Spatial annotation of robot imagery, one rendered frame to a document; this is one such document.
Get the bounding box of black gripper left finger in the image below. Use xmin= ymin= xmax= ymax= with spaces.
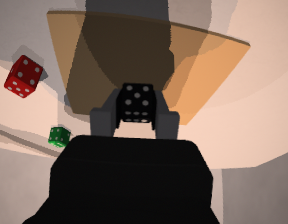
xmin=90 ymin=89 xmax=122 ymax=137

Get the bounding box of green die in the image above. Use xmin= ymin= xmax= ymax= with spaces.
xmin=48 ymin=127 xmax=71 ymax=147

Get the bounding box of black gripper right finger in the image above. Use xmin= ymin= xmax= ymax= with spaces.
xmin=151 ymin=90 xmax=180 ymax=139

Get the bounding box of black die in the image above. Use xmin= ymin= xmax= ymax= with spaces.
xmin=121 ymin=83 xmax=153 ymax=123

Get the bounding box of orange flat mat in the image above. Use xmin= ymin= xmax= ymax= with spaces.
xmin=46 ymin=11 xmax=251 ymax=125

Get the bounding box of red die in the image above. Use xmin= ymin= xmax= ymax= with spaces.
xmin=4 ymin=55 xmax=43 ymax=99

